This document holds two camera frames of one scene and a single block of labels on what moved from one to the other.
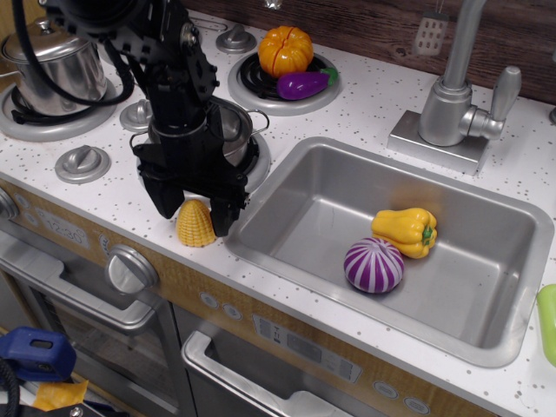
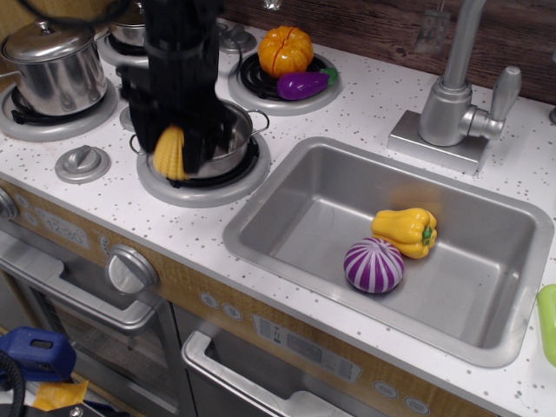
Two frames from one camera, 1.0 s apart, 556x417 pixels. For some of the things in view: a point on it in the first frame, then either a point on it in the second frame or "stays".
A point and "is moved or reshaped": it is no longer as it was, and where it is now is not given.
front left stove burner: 22,123 stays
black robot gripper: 193,155 → 177,87
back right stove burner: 255,90 stays
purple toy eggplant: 296,86 stays
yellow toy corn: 195,226 is moved or reshaped
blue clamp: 38,355 stays
